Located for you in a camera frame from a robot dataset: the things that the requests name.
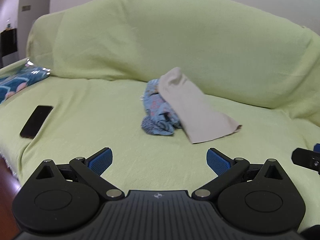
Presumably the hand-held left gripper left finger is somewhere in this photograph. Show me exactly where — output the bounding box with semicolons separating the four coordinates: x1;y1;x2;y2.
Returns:
35;147;125;201

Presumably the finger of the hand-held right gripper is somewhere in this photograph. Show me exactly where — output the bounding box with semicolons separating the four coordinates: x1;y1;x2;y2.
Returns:
291;144;320;175

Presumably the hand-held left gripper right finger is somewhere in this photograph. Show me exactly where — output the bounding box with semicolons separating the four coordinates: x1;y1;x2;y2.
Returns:
191;148;285;201

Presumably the beige cloth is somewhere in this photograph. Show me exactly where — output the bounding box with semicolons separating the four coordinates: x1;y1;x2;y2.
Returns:
158;67;243;145

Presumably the black smartphone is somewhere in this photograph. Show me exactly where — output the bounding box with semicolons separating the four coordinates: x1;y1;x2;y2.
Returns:
19;105;54;139

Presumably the blue patterned garment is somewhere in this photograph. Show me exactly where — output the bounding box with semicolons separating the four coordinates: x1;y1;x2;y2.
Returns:
140;79;184;137

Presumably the blue patterned pillow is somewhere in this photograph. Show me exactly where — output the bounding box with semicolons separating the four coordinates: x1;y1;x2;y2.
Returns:
0;58;52;105

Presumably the light green sofa cover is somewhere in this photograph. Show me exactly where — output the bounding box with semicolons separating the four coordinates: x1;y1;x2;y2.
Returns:
0;0;320;233

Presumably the dark furniture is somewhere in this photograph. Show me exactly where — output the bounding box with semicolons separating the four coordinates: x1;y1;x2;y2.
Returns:
0;28;17;68

